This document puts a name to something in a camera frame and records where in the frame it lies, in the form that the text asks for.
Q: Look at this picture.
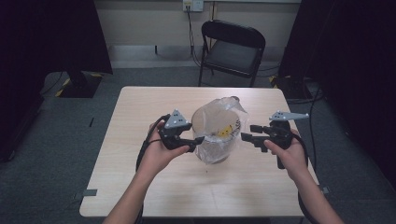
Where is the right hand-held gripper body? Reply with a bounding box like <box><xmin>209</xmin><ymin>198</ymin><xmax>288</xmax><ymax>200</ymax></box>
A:
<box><xmin>262</xmin><ymin>110</ymin><xmax>310</xmax><ymax>149</ymax></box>

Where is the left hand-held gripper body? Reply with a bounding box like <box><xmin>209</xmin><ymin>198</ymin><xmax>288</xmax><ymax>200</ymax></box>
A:
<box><xmin>158</xmin><ymin>108</ymin><xmax>192</xmax><ymax>152</ymax></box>

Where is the clear plastic bag yellow face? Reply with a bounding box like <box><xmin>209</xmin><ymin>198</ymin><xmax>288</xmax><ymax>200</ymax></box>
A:
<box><xmin>191</xmin><ymin>96</ymin><xmax>250</xmax><ymax>165</ymax></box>

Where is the clear round plastic bin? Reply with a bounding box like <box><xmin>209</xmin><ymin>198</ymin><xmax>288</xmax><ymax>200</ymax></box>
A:
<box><xmin>191</xmin><ymin>102</ymin><xmax>243</xmax><ymax>164</ymax></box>

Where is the person's left hand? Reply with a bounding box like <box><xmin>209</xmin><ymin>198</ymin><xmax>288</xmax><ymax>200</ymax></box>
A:
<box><xmin>136</xmin><ymin>120</ymin><xmax>191</xmax><ymax>183</ymax></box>

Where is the person's right hand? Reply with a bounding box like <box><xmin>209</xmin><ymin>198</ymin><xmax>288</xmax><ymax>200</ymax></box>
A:
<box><xmin>263</xmin><ymin>129</ymin><xmax>313</xmax><ymax>185</ymax></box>

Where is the black stand base yellow tape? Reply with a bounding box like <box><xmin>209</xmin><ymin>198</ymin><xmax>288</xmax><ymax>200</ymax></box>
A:
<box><xmin>55</xmin><ymin>70</ymin><xmax>104</xmax><ymax>99</ymax></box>
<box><xmin>269</xmin><ymin>74</ymin><xmax>312</xmax><ymax>101</ymax></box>

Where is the black folding chair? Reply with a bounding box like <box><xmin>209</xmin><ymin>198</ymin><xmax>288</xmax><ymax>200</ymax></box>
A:
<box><xmin>198</xmin><ymin>19</ymin><xmax>266</xmax><ymax>88</ymax></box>

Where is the black curtain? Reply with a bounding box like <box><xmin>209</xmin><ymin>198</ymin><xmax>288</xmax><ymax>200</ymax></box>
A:
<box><xmin>277</xmin><ymin>0</ymin><xmax>396</xmax><ymax>181</ymax></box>
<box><xmin>0</xmin><ymin>0</ymin><xmax>114</xmax><ymax>162</ymax></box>

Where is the right hand-held gripper cable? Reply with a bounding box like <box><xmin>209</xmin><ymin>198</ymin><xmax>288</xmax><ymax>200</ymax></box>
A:
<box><xmin>292</xmin><ymin>133</ymin><xmax>321</xmax><ymax>224</ymax></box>

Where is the hand-held gripper cable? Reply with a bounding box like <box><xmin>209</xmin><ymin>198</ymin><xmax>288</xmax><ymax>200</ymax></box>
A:
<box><xmin>292</xmin><ymin>133</ymin><xmax>321</xmax><ymax>224</ymax></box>
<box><xmin>134</xmin><ymin>113</ymin><xmax>172</xmax><ymax>224</ymax></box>

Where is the left hand-held gripper cable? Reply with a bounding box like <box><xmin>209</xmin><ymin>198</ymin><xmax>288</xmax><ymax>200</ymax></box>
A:
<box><xmin>134</xmin><ymin>113</ymin><xmax>172</xmax><ymax>224</ymax></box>

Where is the black floor cable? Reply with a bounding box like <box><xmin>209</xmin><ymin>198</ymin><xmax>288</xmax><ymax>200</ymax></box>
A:
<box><xmin>286</xmin><ymin>77</ymin><xmax>325</xmax><ymax>172</ymax></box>

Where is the black cable from wall socket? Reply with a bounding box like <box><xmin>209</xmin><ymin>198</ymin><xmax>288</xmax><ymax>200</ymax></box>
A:
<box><xmin>185</xmin><ymin>5</ymin><xmax>204</xmax><ymax>69</ymax></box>

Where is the white wall socket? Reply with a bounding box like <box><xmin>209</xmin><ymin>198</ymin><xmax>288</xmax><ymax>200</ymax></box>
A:
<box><xmin>182</xmin><ymin>0</ymin><xmax>205</xmax><ymax>13</ymax></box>

